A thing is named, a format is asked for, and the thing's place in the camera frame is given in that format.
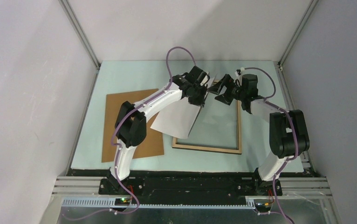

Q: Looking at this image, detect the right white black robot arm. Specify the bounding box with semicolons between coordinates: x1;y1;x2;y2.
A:
207;74;310;195

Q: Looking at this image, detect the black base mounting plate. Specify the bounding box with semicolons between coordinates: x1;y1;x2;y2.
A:
98;177;282;205

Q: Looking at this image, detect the wooden picture frame with glass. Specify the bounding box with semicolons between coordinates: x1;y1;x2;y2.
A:
172;93;242;154

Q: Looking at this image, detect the landscape photo print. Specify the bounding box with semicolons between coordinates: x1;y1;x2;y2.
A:
144;71;214;139

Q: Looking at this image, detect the aluminium front rail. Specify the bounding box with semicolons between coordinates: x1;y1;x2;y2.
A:
52;176;332;199

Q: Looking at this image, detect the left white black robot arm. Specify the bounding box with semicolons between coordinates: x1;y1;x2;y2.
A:
110;66;210;194

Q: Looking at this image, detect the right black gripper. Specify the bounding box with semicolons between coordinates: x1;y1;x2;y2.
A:
207;74;246;105

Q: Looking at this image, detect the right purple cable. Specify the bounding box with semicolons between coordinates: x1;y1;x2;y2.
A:
236;67;300;224

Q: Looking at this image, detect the aluminium corner post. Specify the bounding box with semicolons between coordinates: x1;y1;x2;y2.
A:
278;0;319;67
58;0;101;70

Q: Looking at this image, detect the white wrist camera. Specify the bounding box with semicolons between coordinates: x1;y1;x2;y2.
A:
234;67;245;84
200;72;210;86

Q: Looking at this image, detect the left aluminium corner post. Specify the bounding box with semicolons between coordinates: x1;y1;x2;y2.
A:
58;0;101;70

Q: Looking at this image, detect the right aluminium corner post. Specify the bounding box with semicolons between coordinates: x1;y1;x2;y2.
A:
278;0;319;67

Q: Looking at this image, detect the grey slotted cable duct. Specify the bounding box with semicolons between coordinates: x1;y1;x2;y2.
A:
62;197;255;210

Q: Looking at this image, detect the brown cardboard backing board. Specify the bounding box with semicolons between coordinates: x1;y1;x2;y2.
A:
101;89;165;163

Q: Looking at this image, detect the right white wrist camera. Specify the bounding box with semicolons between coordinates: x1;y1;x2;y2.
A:
234;67;245;84

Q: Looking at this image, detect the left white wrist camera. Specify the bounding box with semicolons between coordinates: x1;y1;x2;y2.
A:
200;72;210;86

